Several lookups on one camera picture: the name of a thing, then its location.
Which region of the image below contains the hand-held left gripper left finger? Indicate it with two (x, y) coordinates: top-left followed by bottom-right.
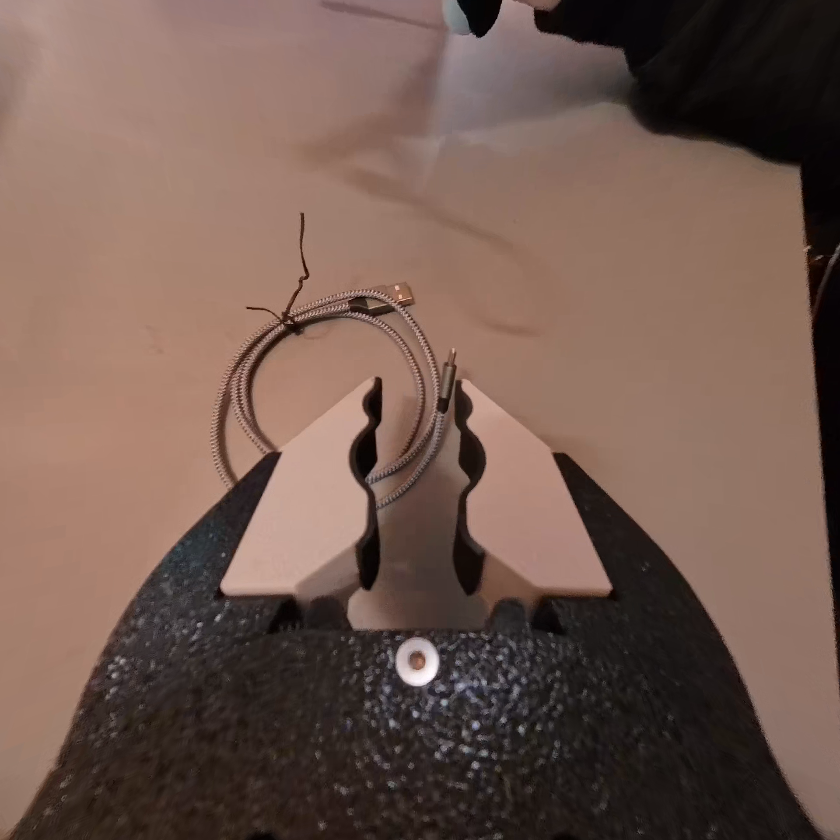
(220, 377), (383, 611)

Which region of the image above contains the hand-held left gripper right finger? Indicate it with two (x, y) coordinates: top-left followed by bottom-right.
(453, 379), (614, 618)

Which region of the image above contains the grey braided usb cable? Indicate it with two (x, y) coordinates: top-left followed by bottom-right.
(217, 281), (458, 508)

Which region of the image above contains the white desk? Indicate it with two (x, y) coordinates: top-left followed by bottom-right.
(0, 0), (829, 840)

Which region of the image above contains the brown twist tie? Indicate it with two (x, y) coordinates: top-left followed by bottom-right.
(246, 212), (315, 332)

